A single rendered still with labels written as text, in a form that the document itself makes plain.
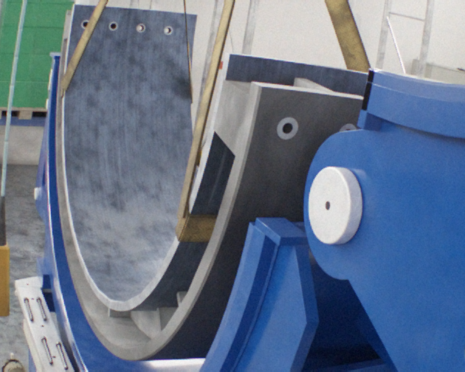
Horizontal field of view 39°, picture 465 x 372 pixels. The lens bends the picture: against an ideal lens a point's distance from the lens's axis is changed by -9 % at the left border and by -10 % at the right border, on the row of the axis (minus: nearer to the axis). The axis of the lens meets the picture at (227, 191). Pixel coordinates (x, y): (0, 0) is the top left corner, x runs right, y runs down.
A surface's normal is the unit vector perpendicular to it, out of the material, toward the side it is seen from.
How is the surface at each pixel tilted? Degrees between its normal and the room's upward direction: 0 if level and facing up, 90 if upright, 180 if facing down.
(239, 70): 92
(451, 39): 90
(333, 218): 90
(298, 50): 90
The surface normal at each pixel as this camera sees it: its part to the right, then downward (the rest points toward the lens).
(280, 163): 0.35, 0.47
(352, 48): -0.76, 0.31
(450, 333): -0.90, -0.02
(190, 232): 0.28, 0.69
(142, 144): 0.38, -0.44
